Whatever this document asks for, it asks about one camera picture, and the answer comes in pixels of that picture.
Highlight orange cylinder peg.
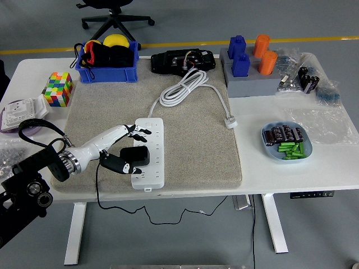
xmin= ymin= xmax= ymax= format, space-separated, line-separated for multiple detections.
xmin=252 ymin=34 xmax=271 ymax=58
xmin=257 ymin=50 xmax=278 ymax=76

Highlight black capacitor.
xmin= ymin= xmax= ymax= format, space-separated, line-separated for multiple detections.
xmin=281 ymin=124 xmax=294 ymax=141
xmin=270 ymin=126 xmax=284 ymax=141
xmin=291 ymin=127 xmax=305 ymax=143
xmin=264 ymin=130 xmax=277 ymax=147

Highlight clear bag of blue parts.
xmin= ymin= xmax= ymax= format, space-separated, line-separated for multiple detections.
xmin=276 ymin=47 xmax=301 ymax=74
xmin=315 ymin=80 xmax=342 ymax=106

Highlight empty clear plastic bag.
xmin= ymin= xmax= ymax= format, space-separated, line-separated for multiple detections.
xmin=283 ymin=106 xmax=357 ymax=145

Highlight black pouch red trim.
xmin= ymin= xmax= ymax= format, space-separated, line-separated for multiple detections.
xmin=70 ymin=41 xmax=112 ymax=81

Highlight white table leg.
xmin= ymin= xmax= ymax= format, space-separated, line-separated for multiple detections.
xmin=261 ymin=193 xmax=289 ymax=254
xmin=63 ymin=202 xmax=87 ymax=266

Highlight white socket frame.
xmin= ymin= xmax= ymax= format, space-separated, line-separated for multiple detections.
xmin=27 ymin=94 xmax=49 ymax=122

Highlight multicolour puzzle cube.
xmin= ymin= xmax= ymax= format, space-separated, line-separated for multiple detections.
xmin=44 ymin=72 xmax=74 ymax=108

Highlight silver metal box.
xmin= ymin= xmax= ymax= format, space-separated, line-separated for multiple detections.
xmin=232 ymin=195 xmax=255 ymax=211

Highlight grey-brown mat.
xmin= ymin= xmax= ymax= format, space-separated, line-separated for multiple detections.
xmin=50 ymin=57 xmax=243 ymax=194

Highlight grey holder block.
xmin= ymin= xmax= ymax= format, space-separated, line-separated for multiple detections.
xmin=225 ymin=63 xmax=283 ymax=98
xmin=219 ymin=46 xmax=278 ymax=68

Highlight clear bag of screws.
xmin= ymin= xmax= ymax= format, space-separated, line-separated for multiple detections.
xmin=0 ymin=138 xmax=32 ymax=180

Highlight black table control panel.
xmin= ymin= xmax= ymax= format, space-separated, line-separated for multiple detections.
xmin=289 ymin=190 xmax=336 ymax=200

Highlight blue square peg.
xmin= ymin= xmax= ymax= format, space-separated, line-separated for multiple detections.
xmin=227 ymin=35 xmax=247 ymax=60
xmin=231 ymin=53 xmax=251 ymax=78

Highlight clear bag of black capacitors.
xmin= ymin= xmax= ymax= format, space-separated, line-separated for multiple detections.
xmin=296 ymin=53 xmax=323 ymax=95

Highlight black fabric bundle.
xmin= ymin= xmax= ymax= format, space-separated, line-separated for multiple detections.
xmin=108 ymin=45 xmax=135 ymax=68

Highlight small yellow ball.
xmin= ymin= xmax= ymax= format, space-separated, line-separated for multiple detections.
xmin=84 ymin=40 xmax=102 ymax=53

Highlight black electronic device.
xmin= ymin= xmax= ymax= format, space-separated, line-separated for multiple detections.
xmin=150 ymin=48 xmax=217 ymax=76

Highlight black hanging cable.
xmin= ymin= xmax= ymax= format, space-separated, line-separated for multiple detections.
xmin=251 ymin=194 xmax=257 ymax=269

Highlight large yellow ball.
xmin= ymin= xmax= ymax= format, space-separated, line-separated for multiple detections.
xmin=103 ymin=34 xmax=130 ymax=48

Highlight thin black adapter cord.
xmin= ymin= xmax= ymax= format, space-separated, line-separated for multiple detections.
xmin=95 ymin=159 xmax=229 ymax=225

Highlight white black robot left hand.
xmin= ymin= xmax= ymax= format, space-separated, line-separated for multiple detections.
xmin=73 ymin=123 xmax=153 ymax=175

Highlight white coiled power cable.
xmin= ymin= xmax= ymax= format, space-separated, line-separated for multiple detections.
xmin=148 ymin=68 xmax=232 ymax=118

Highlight white power plug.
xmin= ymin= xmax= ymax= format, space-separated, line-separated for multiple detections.
xmin=224 ymin=113 xmax=238 ymax=129

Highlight black office chair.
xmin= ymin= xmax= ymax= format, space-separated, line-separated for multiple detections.
xmin=75 ymin=0 xmax=156 ymax=51

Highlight black plug adapter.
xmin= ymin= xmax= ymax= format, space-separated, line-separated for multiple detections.
xmin=119 ymin=146 xmax=150 ymax=168

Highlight purple plate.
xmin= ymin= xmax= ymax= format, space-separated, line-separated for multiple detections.
xmin=0 ymin=99 xmax=43 ymax=135

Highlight white power strip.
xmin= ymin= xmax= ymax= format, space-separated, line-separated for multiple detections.
xmin=131 ymin=117 xmax=165 ymax=193

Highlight blue plastic bin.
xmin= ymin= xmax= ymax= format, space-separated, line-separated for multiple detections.
xmin=75 ymin=41 xmax=140 ymax=84

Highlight clear bag of silver parts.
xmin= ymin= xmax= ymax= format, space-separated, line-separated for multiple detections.
xmin=276 ymin=72 xmax=305 ymax=94

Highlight light blue tray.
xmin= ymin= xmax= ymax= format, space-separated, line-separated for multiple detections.
xmin=261 ymin=120 xmax=313 ymax=164

